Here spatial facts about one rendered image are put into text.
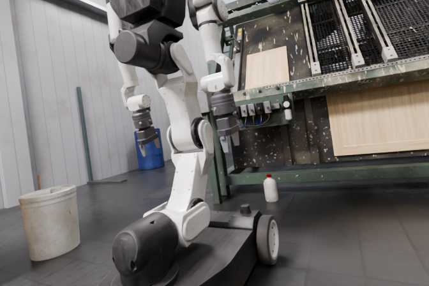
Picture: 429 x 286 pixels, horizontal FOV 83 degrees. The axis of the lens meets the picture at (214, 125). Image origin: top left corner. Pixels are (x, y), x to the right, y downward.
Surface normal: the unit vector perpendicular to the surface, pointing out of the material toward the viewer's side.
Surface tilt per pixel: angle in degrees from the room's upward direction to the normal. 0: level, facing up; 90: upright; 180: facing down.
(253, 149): 90
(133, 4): 105
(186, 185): 60
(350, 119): 90
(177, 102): 100
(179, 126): 86
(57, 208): 92
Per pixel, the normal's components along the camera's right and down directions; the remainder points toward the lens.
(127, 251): -0.32, -0.33
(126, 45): -0.45, 0.06
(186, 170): -0.46, -0.45
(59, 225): 0.69, -0.06
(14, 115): 0.88, -0.13
